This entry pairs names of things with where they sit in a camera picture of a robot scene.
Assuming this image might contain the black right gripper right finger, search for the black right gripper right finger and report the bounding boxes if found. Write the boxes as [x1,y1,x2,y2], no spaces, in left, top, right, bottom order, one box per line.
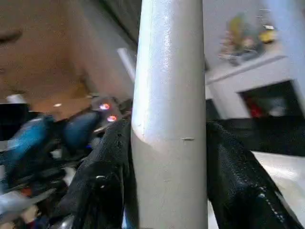
[206,120,305,229]

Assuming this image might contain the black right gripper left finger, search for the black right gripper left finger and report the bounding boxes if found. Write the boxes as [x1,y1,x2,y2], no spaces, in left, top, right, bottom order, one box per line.
[57,118,139,229]

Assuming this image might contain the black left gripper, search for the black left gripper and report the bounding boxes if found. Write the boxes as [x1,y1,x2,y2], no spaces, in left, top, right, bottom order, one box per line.
[0,111,101,217]

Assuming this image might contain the white sideboard cabinet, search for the white sideboard cabinet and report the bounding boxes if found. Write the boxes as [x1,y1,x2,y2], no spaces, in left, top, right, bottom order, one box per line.
[204,54,305,120]

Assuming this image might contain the yellow toy figure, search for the yellow toy figure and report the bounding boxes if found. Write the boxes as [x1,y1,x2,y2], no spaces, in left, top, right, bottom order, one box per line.
[258,24,277,44]

